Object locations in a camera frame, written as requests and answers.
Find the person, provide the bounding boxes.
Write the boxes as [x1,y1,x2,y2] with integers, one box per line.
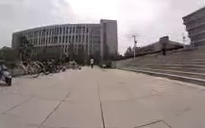
[89,57,96,69]

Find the grey concrete slab pavement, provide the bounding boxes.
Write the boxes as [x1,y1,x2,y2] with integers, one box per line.
[0,65,205,128]

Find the pole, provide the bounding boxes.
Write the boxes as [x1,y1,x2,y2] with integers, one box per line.
[131,34,138,58]

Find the grey glass-fronted building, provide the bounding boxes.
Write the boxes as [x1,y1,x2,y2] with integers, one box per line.
[11,18,119,66]

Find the low grey building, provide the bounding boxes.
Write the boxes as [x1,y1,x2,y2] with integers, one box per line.
[136,35,186,56]

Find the row of parked bicycles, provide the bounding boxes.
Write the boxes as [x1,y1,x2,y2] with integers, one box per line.
[11,59,83,78]

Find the wide grey stone steps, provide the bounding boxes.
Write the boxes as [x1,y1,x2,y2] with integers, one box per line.
[111,44,205,88]

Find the row of trees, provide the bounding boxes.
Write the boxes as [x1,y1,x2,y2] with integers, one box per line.
[0,35,91,68]

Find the parked scooter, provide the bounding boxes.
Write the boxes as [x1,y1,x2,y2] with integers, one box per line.
[0,64,13,88]

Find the tiered grey building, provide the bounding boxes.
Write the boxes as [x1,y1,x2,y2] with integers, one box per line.
[181,2,205,48]

